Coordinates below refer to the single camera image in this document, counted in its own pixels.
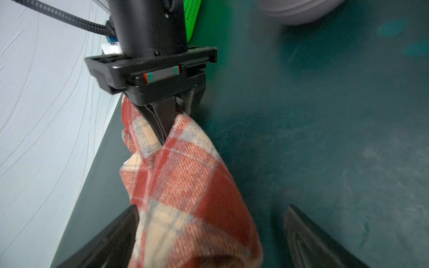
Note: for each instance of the red plaid skirt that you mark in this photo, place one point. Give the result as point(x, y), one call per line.
point(192, 214)

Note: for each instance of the green plastic basket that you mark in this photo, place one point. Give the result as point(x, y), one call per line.
point(191, 10)

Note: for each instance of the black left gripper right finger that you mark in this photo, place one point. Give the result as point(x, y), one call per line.
point(311, 247)

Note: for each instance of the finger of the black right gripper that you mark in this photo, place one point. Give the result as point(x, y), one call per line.
point(190, 99)
point(160, 116)

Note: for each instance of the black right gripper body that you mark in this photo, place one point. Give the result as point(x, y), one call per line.
point(155, 61)

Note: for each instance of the lilac bowl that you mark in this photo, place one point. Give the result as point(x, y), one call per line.
point(297, 12)

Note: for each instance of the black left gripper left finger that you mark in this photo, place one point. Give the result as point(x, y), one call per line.
point(112, 247)

